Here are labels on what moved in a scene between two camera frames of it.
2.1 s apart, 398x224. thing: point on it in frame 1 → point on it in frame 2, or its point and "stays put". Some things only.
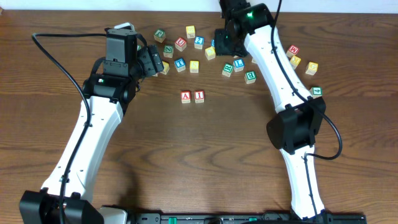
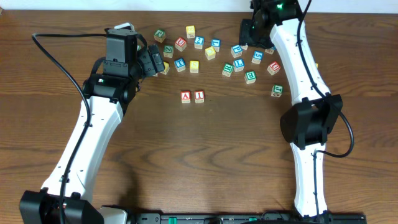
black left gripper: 150,69 stays put
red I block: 199,96 stays put
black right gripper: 220,48 → 244,37
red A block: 185,96 stays put
